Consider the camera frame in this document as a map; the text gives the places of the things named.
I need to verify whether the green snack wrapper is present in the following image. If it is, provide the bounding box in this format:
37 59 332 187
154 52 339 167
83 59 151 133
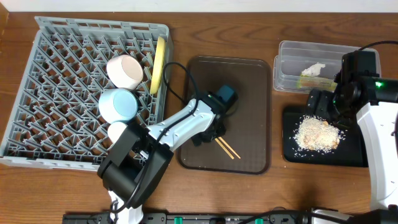
297 76 337 91

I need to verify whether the wooden chopstick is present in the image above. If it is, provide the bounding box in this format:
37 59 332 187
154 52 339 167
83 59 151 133
215 138 234 159
218 137 241 159

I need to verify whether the white tissue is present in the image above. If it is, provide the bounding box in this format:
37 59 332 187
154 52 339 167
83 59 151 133
301 63 326 77

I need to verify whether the pile of rice waste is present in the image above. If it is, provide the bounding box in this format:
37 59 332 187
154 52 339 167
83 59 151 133
290 115 346 153

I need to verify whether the yellow plate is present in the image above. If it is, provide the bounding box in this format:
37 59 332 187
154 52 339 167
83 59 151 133
150 36 166 95

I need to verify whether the light blue bowl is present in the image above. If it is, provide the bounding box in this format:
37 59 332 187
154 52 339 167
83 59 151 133
98 88 138 124

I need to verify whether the small white cup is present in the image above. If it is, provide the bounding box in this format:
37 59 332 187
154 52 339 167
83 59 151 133
108 121 127 143

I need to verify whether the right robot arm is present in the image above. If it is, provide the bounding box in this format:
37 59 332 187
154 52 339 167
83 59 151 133
307 77 397 223

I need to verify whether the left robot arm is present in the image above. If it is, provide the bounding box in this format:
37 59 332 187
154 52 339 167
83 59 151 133
97 90 238 223

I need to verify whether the black waste tray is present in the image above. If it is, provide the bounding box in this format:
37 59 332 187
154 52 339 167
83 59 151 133
282 106 368 167

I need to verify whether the brown serving tray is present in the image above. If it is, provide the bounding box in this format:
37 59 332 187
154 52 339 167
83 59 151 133
177 56 271 175

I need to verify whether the clear plastic bin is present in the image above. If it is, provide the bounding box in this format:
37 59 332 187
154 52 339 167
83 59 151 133
273 40 382 94

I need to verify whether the grey plastic dish rack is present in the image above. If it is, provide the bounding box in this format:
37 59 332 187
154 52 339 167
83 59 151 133
1 16 174 172

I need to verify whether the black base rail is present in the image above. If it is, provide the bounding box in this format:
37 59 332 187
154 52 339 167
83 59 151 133
62 213 311 224

